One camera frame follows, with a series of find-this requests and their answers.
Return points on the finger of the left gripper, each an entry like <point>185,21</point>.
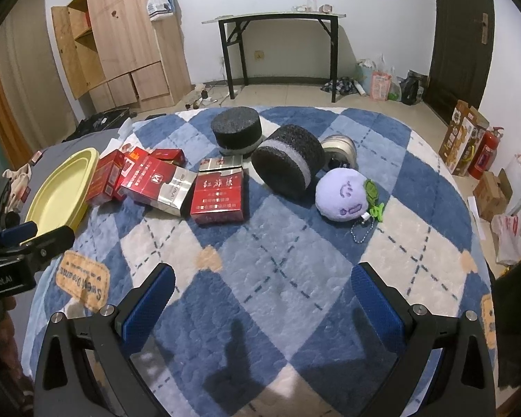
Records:
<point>14,236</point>
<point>39,251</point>

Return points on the white plastic bag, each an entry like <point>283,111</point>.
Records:
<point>507,229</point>

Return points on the pink shopping bag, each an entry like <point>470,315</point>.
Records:
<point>380,86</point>

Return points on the brown cardboard box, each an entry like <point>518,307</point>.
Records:
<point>492,194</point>

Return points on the red cigarette box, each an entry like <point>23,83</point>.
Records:
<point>104,186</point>
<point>218,192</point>

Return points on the beige and black clothes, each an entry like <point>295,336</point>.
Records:
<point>14,189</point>

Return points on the power strip with cables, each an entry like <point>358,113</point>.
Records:
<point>207,95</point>

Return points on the red silver cigarette carton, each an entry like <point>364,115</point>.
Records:
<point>162,185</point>

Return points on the dark brown door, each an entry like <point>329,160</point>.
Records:
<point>462,53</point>

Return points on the printed cardboard box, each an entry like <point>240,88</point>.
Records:
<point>464,134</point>

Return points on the silver round tin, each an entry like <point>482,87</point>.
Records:
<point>339,151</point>

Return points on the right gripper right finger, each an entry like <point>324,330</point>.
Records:
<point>462,381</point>

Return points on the orange curtain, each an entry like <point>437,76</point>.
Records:
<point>15,146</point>

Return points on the wooden wardrobe cabinet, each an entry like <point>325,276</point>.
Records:
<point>111,53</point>

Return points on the purple plush ball keychain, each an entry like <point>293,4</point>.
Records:
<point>346,196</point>

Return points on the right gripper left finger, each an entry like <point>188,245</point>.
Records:
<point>65,384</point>

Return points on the blue white checkered rug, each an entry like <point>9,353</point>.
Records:
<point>264,320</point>

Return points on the red orange cigarette pack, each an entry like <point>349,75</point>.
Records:
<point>132,160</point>

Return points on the red cigarette box front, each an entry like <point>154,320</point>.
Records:
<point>218,192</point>

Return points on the small red cigarette pack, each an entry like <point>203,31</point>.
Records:
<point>170,155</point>

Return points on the bag hanging on wardrobe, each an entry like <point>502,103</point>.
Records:
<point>160,9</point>

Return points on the red fire extinguisher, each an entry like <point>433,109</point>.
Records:
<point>486,152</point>

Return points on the black open case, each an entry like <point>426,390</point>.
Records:
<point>101,121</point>

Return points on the yellow plastic basin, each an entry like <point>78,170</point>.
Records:
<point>61,200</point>

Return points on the black foam cylinder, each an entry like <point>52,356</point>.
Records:
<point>288,160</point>
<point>237,130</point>

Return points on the black folding table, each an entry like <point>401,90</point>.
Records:
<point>280,47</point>

